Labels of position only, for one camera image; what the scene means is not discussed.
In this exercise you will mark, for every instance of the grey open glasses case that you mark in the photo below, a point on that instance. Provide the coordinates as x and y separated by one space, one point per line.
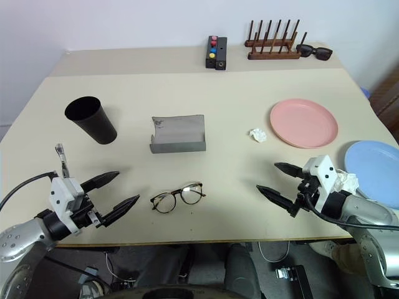
177 146

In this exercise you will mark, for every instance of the blue plate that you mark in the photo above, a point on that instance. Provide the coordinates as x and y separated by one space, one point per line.
374 168

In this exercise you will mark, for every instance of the black sunglasses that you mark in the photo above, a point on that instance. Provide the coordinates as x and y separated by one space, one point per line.
324 53

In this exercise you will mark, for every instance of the black box with round socket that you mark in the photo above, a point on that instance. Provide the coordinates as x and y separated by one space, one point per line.
222 53

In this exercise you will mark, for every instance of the large crumpled white tissue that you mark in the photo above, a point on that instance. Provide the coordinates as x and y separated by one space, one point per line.
347 182

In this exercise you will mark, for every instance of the brown wooden furniture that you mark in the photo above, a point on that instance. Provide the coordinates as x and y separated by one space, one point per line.
388 99

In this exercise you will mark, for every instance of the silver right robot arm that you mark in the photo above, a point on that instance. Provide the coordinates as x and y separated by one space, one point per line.
368 208

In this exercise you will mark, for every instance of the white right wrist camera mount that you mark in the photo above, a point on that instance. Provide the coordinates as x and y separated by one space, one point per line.
324 169

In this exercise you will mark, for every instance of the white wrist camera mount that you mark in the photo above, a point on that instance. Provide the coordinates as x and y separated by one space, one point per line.
324 169
60 196

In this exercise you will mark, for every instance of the small crumpled white tissue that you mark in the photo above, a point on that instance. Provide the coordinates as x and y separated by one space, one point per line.
258 135

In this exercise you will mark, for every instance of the brown wooden dish rack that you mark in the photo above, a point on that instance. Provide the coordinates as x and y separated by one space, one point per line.
274 55

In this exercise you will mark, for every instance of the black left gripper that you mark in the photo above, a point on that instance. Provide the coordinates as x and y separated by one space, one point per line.
87 215

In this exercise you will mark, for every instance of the black box with silver latch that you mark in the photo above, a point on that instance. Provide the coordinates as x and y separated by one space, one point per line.
299 280

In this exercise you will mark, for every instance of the tortoiseshell round eyeglasses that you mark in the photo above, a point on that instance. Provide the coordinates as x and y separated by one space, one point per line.
163 202

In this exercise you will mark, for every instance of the dark grey rounded shape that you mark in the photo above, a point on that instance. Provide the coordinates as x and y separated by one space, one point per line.
241 274

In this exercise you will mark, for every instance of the clear plug with black clip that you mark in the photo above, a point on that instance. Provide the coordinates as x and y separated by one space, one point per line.
62 155

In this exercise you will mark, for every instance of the black plastic cup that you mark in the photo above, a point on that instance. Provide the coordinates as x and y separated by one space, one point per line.
93 124

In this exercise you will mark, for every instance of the black box with coloured buttons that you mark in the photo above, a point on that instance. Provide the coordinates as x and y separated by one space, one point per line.
210 62

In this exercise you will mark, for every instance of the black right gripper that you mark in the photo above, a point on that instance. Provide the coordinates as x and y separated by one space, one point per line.
307 193

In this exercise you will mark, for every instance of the pink plate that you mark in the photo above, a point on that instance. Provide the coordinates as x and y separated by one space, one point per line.
304 123

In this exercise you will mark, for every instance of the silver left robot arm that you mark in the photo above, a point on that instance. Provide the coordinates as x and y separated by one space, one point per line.
18 240

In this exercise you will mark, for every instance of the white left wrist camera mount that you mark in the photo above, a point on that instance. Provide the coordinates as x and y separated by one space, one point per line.
60 196

